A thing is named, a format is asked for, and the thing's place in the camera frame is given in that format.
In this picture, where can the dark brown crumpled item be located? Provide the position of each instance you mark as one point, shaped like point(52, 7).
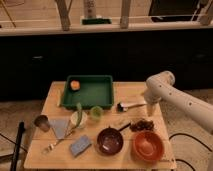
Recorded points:
point(142, 125)

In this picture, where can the grey triangular cloth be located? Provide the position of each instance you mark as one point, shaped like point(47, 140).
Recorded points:
point(59, 127)

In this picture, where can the green block on shelf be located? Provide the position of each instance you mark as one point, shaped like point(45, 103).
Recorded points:
point(96, 21)

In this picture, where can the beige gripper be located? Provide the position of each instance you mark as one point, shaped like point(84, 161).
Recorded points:
point(151, 107)

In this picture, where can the silver fork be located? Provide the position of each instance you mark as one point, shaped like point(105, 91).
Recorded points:
point(51, 146)

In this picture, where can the purple bowl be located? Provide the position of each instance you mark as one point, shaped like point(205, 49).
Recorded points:
point(109, 141)

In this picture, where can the small green cup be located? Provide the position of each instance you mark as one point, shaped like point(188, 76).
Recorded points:
point(96, 113)

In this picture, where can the blue sponge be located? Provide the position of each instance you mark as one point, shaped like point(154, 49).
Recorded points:
point(80, 145)

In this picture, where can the orange fruit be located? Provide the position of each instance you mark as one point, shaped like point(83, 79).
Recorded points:
point(75, 85)

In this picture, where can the green leaf vegetable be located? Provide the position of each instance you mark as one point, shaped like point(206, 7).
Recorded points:
point(79, 114)

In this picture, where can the brown metal cup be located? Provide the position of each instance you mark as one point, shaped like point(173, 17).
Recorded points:
point(42, 123)

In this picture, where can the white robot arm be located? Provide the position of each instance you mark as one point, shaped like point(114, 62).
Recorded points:
point(160, 86)

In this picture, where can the orange bowl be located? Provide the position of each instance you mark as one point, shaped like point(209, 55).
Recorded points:
point(147, 146)

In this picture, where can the black pole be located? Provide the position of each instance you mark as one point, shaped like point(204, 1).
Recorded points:
point(15, 155)

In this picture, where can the green plastic tray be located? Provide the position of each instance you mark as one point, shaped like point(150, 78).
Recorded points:
point(95, 90)

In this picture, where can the dark spatula utensil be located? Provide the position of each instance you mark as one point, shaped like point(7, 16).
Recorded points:
point(120, 125)

